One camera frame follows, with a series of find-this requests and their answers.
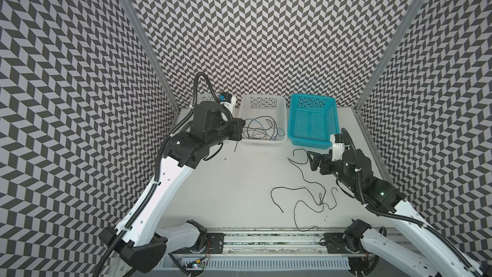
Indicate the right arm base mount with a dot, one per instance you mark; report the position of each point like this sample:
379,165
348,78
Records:
338,243

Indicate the left white plastic basket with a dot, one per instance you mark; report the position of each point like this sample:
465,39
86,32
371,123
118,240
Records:
203,98

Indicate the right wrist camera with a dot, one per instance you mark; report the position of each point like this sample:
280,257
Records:
338,146

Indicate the middle white plastic basket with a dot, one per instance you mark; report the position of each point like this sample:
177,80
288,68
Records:
265,120

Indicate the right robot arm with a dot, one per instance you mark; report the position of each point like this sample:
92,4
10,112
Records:
435,254

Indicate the teal plastic basket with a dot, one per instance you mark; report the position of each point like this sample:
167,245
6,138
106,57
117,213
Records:
312,120

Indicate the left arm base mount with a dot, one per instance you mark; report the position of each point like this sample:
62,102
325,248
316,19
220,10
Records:
210,242

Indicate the small circuit board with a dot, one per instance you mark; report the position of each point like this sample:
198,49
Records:
198,264

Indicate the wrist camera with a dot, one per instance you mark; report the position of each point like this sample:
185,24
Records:
228,100
338,146

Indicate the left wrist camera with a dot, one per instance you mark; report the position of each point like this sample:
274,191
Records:
228,100

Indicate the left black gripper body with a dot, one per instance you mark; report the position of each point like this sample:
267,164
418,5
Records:
231,131

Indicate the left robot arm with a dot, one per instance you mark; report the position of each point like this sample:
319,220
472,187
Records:
180,153

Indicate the white plastic basket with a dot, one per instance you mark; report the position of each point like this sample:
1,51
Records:
203,98
265,120

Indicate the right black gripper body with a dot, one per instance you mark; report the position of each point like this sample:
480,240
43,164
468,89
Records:
323,161

